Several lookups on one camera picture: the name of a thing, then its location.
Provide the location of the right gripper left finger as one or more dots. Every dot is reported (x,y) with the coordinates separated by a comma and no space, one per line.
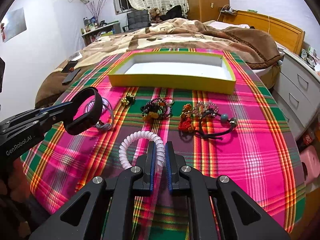
(143,185)

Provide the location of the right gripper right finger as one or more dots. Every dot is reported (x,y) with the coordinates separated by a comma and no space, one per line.
(176,183)

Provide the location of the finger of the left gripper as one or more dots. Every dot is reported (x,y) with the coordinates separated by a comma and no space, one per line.
(50,117)
(55,108)

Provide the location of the black remote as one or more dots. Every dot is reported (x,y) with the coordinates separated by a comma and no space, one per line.
(69,78)

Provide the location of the black phone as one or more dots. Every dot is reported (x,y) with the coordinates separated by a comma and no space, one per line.
(69,67)

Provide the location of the pink green plaid cloth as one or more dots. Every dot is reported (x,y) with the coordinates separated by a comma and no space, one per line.
(260,155)

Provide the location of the white paper card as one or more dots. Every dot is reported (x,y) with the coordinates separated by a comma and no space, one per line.
(75,57)

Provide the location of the white shelf desk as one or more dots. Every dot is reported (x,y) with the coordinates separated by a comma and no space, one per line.
(106,30)

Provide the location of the yellow shallow cardboard box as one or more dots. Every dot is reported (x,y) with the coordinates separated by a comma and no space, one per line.
(189,70)

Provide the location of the purple flower branches vase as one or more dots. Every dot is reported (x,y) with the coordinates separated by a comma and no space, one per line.
(95,9)

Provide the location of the brown patterned blanket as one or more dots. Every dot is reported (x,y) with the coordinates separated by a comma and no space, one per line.
(256,47)

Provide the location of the black office chair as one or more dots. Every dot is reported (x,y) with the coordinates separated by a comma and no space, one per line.
(137,20)

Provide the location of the red cola bottle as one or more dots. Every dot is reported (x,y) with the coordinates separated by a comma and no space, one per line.
(308,137)

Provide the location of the pink plastic stool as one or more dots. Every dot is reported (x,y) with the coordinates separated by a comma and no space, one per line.
(310,164)

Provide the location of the white drawer nightstand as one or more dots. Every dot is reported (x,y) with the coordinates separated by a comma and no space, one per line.
(296,92)

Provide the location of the brown teddy bear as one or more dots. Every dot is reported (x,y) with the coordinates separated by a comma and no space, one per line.
(155,15)

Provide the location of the wooden headboard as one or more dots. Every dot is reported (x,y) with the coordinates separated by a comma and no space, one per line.
(286,34)

